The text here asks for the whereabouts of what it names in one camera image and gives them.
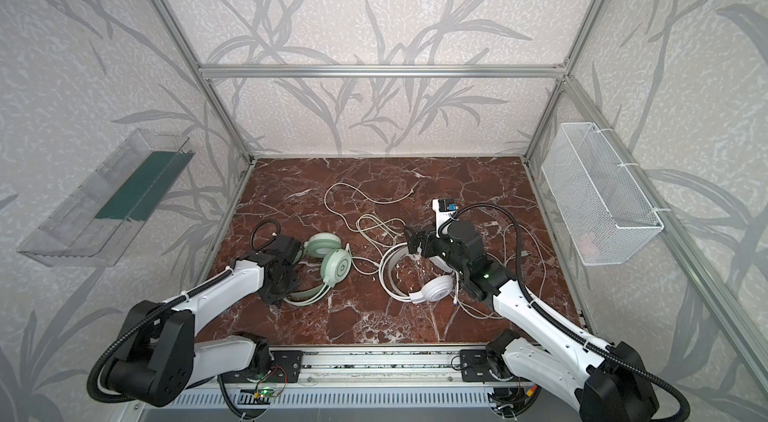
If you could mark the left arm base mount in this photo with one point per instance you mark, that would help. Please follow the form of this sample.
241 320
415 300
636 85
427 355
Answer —
285 368

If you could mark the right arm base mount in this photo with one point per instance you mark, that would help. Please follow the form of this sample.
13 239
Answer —
481 365

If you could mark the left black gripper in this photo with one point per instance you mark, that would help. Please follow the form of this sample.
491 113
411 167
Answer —
287 266

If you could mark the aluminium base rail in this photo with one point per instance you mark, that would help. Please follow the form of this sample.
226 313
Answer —
379 365

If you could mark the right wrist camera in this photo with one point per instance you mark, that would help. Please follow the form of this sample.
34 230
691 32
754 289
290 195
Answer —
444 209

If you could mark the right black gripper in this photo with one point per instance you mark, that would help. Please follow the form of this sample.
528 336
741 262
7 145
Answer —
429 243

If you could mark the clear plastic wall bin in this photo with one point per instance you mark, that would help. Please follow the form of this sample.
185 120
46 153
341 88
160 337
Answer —
95 225

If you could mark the mint green headphones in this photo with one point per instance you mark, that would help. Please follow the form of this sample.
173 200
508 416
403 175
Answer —
336 261

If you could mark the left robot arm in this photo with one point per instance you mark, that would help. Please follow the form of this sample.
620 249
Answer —
156 355

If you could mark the white wire mesh basket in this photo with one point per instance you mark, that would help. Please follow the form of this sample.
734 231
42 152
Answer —
607 214

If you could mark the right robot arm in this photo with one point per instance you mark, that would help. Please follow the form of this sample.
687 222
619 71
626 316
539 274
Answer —
601 381

